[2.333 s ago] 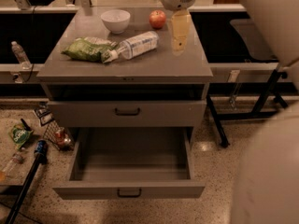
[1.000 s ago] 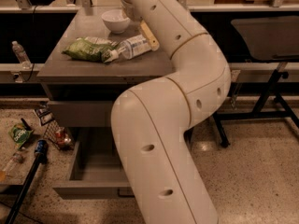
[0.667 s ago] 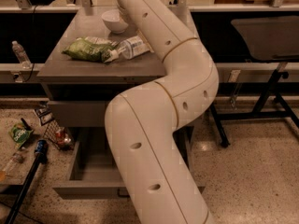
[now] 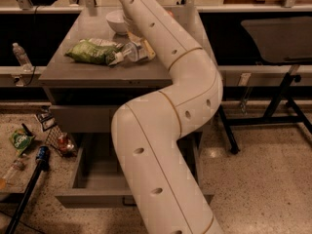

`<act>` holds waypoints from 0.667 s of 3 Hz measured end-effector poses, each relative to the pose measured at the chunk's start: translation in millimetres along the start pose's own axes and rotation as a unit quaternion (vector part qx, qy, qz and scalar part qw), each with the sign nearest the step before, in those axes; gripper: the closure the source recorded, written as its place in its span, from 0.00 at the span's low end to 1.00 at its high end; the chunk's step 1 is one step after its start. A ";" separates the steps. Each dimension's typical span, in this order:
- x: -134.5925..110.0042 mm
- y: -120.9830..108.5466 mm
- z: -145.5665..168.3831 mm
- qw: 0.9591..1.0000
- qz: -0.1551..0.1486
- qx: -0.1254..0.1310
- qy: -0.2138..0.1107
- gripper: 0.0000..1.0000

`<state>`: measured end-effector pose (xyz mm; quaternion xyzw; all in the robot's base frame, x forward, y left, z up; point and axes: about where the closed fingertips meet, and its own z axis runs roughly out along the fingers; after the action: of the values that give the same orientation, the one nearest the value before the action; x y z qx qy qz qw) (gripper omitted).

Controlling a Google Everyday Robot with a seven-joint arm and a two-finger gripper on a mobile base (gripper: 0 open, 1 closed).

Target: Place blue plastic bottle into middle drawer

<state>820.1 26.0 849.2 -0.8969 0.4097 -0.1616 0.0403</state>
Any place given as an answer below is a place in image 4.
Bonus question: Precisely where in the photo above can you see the black table stand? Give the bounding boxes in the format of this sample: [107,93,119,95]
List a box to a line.
[215,65,312,155]

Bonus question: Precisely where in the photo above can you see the red soda can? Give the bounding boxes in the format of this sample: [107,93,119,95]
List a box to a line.
[58,134,68,154]

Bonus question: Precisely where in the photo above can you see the green chip bag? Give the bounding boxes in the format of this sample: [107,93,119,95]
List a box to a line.
[65,38,124,65]

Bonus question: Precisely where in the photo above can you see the dark snack packet on floor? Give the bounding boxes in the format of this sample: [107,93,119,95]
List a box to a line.
[36,113,57,132]

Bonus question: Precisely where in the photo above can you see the closed grey upper drawer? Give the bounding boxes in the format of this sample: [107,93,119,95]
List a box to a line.
[50,105,118,133]

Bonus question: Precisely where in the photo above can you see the clear bottle on floor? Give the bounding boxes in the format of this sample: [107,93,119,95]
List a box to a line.
[0,159,25,189]

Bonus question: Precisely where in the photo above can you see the white ceramic bowl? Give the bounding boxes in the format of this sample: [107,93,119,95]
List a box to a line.
[106,10,127,35]

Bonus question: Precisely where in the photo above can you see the green snack packet on floor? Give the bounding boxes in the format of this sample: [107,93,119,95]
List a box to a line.
[9,129,34,156]

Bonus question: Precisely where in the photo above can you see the grey metal drawer cabinet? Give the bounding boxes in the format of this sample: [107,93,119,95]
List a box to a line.
[39,6,223,131]

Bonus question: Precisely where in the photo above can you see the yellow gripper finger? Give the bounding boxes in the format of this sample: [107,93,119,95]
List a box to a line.
[128,31,142,48]
[141,39,156,59]

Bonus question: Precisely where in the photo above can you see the clear plastic water bottle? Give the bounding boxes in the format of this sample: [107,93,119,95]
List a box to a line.
[114,42,147,63]

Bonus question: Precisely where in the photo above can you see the black pole with blue clamp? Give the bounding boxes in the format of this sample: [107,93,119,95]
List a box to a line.
[5,146,50,234]

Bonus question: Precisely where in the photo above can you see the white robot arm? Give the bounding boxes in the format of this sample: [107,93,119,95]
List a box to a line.
[111,0,223,234]

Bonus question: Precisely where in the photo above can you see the small clear bottle on ledge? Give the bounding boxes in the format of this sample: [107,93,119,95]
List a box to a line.
[13,43,34,72]

